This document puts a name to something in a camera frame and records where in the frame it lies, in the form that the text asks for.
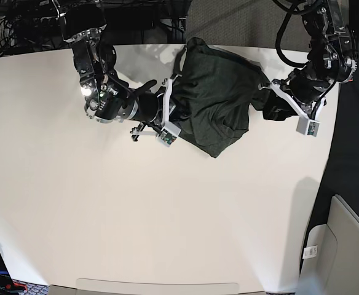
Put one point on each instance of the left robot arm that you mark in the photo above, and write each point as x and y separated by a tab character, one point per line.
329	62

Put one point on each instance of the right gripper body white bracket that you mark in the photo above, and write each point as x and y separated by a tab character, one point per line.
161	127

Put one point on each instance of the white plastic bin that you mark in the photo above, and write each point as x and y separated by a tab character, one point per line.
331	257

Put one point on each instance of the green long sleeve shirt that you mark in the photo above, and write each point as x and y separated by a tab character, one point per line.
216	90

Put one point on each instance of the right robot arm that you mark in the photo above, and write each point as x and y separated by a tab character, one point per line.
107	97

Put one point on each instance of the dark grey mat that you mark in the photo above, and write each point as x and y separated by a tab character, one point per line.
341	175

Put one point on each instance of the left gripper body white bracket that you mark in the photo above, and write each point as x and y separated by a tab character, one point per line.
308	123

